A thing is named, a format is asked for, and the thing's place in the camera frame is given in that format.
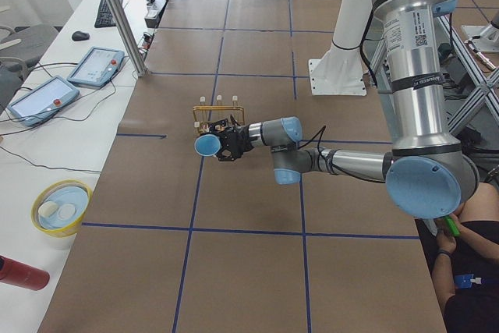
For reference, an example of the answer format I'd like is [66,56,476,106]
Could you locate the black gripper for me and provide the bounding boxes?
[208,121,253,161]

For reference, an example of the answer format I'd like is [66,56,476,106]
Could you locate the light blue plastic cup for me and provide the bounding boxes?
[194,133,221,157]

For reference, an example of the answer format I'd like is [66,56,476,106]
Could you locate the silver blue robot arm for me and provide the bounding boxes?
[194,0,479,219]

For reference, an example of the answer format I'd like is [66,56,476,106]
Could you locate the far blue teach pendant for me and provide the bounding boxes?
[67,47,125,88]

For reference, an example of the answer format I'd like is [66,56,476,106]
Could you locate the blue teach pendant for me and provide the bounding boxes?
[67,47,125,88]
[7,76,80,127]

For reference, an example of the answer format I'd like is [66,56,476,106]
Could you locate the black keyboard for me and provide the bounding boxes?
[94,0,116,28]

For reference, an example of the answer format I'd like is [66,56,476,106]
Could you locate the yellow bowl with blue lid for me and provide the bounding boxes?
[30,179,93,238]

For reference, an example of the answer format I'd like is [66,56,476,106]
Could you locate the black computer mouse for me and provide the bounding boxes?
[71,30,90,41]

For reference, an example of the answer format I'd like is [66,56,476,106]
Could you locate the near blue teach pendant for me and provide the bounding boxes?
[7,76,80,127]

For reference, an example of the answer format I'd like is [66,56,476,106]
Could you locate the grey office chair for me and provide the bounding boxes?
[1,24,58,112]

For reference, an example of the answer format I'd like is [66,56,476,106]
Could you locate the red cylindrical bottle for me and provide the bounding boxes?
[1,256,50,291]

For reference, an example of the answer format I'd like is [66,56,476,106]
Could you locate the seated person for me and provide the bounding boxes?
[416,182,498,332]

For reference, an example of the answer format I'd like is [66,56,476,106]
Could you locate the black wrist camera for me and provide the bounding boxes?
[208,116,239,133]

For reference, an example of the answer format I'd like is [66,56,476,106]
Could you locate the gold wire cup holder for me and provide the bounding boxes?
[193,94,246,136]

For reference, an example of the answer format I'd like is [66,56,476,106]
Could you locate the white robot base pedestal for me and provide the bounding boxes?
[309,0,372,96]

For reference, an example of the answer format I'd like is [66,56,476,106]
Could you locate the aluminium frame post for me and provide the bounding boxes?
[105,0,147,77]

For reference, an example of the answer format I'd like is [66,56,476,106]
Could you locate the green handled tool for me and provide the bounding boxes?
[444,215,460,237]

